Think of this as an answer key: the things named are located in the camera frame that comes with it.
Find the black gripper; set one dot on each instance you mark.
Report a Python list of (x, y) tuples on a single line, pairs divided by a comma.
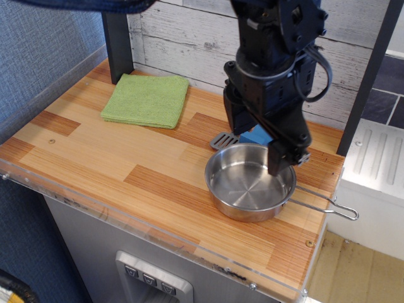
[(276, 107)]

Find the blue block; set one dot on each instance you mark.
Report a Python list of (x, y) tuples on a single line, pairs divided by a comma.
[(257, 135)]

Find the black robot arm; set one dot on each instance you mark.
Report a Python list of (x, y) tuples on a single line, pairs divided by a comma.
[(272, 75)]

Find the yellow black object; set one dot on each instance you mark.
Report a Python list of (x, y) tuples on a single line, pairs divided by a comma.
[(14, 290)]

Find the green folded cloth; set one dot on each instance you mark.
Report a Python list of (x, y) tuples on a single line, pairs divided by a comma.
[(153, 101)]

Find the white ridged appliance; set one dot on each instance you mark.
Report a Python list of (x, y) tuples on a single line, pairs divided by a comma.
[(372, 184)]

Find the silver button panel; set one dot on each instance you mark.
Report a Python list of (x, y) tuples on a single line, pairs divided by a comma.
[(145, 282)]

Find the clear acrylic edge guard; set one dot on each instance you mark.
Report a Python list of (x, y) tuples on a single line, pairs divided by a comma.
[(174, 210)]

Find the grey spatula green handle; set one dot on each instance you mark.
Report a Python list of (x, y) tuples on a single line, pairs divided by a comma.
[(223, 140)]

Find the steel pot with wire handle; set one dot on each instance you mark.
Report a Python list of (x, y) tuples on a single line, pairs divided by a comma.
[(242, 189)]

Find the dark left post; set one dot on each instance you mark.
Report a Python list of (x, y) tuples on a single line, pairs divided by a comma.
[(118, 43)]

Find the dark post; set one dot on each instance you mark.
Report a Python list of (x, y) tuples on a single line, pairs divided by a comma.
[(383, 38), (118, 43)]

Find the dark right post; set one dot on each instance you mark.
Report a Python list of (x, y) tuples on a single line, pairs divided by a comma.
[(383, 38)]

